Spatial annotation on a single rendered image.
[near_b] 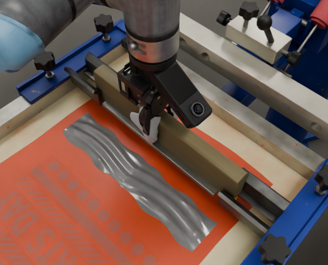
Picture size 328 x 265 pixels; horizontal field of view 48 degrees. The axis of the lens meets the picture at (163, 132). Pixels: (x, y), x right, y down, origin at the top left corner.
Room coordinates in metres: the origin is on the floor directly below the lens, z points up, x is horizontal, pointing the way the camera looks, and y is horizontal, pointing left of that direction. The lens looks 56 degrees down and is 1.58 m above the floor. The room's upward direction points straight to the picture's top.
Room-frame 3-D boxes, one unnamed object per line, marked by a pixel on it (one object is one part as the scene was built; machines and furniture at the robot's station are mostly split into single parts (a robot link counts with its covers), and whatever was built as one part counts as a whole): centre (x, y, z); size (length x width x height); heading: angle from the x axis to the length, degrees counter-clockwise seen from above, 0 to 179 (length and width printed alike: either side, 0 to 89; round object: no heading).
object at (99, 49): (0.60, 0.19, 0.98); 0.30 x 0.05 x 0.07; 136
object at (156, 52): (0.40, 0.02, 1.23); 0.08 x 0.08 x 0.05
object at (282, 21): (0.64, -0.24, 1.02); 0.17 x 0.06 x 0.05; 136
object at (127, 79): (0.41, 0.02, 1.15); 0.09 x 0.08 x 0.12; 46
